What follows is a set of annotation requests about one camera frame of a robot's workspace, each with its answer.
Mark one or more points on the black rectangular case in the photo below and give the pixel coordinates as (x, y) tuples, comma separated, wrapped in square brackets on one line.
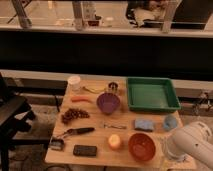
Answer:
[(84, 150)]

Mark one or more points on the small metal cup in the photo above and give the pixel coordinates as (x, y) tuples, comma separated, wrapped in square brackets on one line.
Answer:
[(113, 87)]

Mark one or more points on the blue sponge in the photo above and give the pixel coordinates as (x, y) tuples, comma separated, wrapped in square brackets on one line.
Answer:
[(144, 125)]

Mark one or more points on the orange bowl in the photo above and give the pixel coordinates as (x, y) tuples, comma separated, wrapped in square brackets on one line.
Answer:
[(141, 147)]

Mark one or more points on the orange carrot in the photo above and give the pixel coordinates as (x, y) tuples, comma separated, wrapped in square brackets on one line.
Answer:
[(80, 98)]

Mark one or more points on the light blue cup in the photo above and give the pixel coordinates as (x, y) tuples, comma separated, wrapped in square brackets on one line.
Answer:
[(170, 122)]

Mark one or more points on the bunch of dark grapes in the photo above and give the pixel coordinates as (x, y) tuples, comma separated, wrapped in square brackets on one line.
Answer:
[(72, 114)]

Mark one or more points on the green plastic tray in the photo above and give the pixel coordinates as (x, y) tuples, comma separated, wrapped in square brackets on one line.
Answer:
[(151, 94)]

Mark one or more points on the purple bowl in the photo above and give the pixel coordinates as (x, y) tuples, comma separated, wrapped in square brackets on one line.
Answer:
[(108, 102)]

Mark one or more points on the small black brush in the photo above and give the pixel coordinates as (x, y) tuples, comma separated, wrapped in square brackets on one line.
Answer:
[(57, 144)]

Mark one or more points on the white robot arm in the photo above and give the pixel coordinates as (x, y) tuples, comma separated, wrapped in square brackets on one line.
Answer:
[(192, 139)]

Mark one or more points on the yellow banana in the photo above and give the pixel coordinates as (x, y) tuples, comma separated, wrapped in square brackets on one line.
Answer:
[(92, 90)]

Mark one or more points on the black chair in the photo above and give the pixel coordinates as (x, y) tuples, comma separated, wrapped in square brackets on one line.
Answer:
[(14, 113)]

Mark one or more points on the yellow apple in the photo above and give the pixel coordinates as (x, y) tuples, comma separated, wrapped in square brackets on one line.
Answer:
[(114, 141)]

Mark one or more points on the white cup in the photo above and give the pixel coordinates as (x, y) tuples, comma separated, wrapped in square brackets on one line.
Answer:
[(74, 82)]

